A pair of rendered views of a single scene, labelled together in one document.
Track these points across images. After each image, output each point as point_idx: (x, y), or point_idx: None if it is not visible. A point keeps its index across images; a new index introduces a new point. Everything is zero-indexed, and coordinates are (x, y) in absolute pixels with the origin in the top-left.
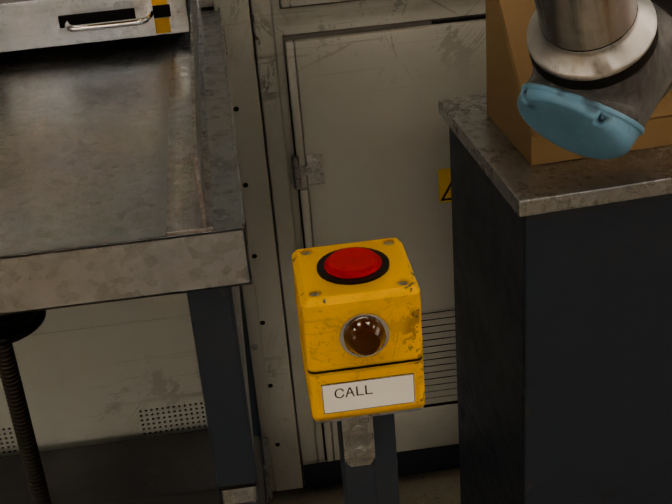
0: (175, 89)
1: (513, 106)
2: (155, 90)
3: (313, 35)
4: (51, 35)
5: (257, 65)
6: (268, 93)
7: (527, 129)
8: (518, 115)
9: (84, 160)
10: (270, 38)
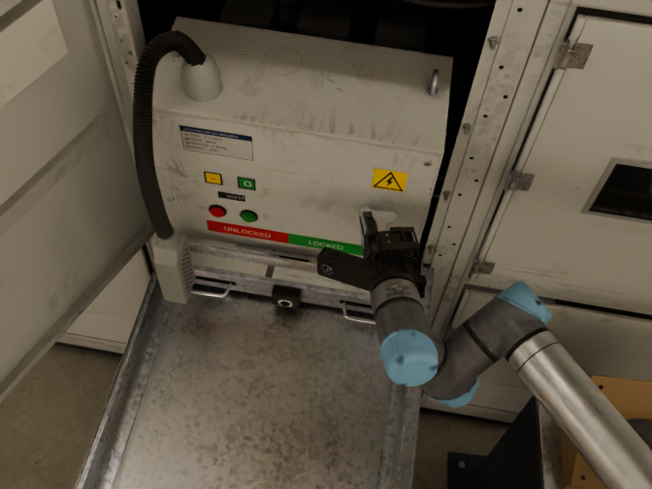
0: (391, 392)
1: (569, 451)
2: (380, 383)
3: (482, 290)
4: (334, 304)
5: (445, 288)
6: (446, 299)
7: (570, 477)
8: (569, 461)
9: (335, 466)
10: (457, 282)
